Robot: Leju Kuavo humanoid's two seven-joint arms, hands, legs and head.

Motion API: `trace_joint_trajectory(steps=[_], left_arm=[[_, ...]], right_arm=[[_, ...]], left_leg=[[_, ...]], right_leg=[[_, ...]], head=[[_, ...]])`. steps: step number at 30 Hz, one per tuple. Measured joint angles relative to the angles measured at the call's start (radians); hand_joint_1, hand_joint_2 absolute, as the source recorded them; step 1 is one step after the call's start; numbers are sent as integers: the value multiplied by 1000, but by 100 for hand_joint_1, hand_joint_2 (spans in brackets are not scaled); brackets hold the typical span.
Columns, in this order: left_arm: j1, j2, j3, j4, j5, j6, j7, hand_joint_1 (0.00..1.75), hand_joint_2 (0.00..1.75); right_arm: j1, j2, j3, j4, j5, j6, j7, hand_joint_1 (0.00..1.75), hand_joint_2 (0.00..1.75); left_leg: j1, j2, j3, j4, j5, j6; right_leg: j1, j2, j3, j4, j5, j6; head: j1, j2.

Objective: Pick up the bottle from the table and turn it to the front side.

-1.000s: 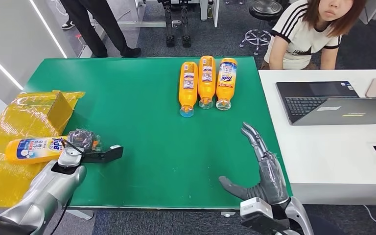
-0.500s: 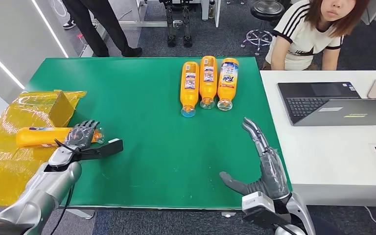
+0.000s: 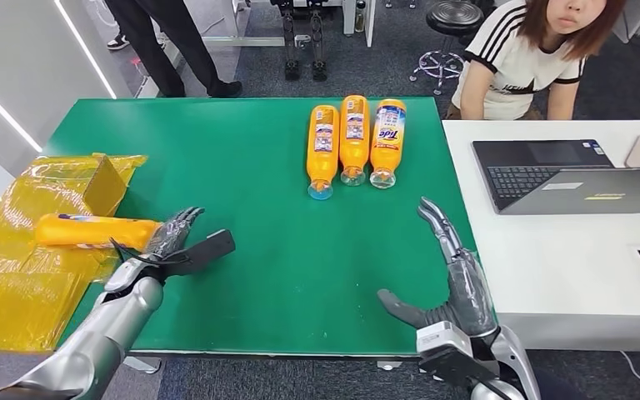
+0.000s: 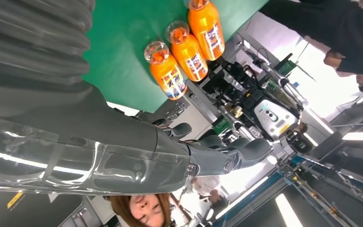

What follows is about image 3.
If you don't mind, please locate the dark grey open laptop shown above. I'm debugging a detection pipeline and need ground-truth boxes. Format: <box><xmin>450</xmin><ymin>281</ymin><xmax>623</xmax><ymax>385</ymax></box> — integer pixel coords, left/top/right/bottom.
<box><xmin>471</xmin><ymin>138</ymin><xmax>640</xmax><ymax>217</ymax></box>

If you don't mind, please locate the seated person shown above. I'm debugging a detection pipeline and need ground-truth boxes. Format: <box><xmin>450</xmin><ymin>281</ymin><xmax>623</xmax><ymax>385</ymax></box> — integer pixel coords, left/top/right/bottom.
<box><xmin>451</xmin><ymin>0</ymin><xmax>628</xmax><ymax>122</ymax></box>

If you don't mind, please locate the orange detergent bottle blue cap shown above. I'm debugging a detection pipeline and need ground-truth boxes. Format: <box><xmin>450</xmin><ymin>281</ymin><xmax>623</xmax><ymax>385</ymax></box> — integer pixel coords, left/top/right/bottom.
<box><xmin>306</xmin><ymin>104</ymin><xmax>340</xmax><ymax>201</ymax></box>

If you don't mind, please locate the orange detergent bottle clear cap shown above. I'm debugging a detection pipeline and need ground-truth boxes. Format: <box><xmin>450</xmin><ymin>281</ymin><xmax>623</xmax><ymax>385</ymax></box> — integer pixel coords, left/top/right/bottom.
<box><xmin>34</xmin><ymin>212</ymin><xmax>163</xmax><ymax>253</ymax></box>
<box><xmin>339</xmin><ymin>94</ymin><xmax>371</xmax><ymax>188</ymax></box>
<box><xmin>368</xmin><ymin>98</ymin><xmax>408</xmax><ymax>190</ymax></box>

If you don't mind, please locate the white desk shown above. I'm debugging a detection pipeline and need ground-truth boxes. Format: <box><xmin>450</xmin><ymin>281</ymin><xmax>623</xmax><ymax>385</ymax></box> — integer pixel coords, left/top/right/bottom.
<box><xmin>442</xmin><ymin>119</ymin><xmax>640</xmax><ymax>353</ymax></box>

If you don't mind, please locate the cardboard box in yellow film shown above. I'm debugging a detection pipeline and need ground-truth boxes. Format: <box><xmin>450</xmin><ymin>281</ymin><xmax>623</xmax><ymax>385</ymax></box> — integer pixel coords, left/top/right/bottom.
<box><xmin>0</xmin><ymin>153</ymin><xmax>149</xmax><ymax>354</ymax></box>

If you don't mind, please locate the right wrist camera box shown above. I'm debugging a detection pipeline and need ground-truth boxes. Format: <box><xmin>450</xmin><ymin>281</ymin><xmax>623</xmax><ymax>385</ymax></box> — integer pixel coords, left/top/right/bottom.
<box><xmin>415</xmin><ymin>321</ymin><xmax>501</xmax><ymax>390</ymax></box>

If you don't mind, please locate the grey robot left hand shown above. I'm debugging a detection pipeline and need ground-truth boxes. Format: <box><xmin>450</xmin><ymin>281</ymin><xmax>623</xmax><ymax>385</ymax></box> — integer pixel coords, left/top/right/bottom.
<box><xmin>142</xmin><ymin>207</ymin><xmax>206</xmax><ymax>261</ymax></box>

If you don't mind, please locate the black robot leg stand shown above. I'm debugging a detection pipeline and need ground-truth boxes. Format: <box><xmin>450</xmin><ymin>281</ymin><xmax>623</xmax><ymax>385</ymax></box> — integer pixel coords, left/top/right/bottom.
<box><xmin>272</xmin><ymin>0</ymin><xmax>301</xmax><ymax>83</ymax></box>
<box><xmin>307</xmin><ymin>0</ymin><xmax>328</xmax><ymax>83</ymax></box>

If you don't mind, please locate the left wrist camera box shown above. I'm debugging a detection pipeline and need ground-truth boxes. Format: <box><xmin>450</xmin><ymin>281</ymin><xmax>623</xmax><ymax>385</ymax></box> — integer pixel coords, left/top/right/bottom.
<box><xmin>157</xmin><ymin>228</ymin><xmax>238</xmax><ymax>278</ymax></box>

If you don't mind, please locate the standing person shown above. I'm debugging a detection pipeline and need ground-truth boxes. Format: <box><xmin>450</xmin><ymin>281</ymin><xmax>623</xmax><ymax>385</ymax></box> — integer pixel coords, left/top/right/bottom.
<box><xmin>102</xmin><ymin>0</ymin><xmax>244</xmax><ymax>99</ymax></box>

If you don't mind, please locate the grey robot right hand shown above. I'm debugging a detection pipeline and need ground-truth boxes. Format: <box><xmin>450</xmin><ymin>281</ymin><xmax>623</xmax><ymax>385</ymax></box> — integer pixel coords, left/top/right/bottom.
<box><xmin>377</xmin><ymin>197</ymin><xmax>499</xmax><ymax>338</ymax></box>

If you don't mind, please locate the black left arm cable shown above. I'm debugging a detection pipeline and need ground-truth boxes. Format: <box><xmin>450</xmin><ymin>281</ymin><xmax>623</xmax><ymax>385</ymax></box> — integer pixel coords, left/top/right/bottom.
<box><xmin>108</xmin><ymin>237</ymin><xmax>188</xmax><ymax>268</ymax></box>

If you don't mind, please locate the green table mat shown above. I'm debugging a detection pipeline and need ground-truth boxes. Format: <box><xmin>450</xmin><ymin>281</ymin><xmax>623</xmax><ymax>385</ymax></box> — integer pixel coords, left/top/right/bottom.
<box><xmin>43</xmin><ymin>97</ymin><xmax>478</xmax><ymax>358</ymax></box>

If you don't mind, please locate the white metal table frame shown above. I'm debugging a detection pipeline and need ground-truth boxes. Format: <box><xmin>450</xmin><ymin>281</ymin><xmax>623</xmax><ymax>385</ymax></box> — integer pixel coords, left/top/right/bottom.
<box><xmin>132</xmin><ymin>0</ymin><xmax>313</xmax><ymax>99</ymax></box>

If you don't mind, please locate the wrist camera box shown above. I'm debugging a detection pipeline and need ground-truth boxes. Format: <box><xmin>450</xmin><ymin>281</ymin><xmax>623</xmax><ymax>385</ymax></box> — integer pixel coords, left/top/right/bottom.
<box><xmin>415</xmin><ymin>321</ymin><xmax>501</xmax><ymax>390</ymax></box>
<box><xmin>157</xmin><ymin>228</ymin><xmax>238</xmax><ymax>278</ymax></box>

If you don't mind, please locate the black round stool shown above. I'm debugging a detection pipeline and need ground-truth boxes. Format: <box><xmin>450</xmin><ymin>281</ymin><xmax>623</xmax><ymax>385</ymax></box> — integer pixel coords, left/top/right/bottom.
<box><xmin>407</xmin><ymin>0</ymin><xmax>486</xmax><ymax>96</ymax></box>

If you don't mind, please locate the white cabinet panel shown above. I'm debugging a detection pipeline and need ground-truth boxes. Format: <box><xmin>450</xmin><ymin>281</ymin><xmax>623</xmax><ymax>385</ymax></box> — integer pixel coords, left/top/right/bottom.
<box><xmin>342</xmin><ymin>0</ymin><xmax>378</xmax><ymax>48</ymax></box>

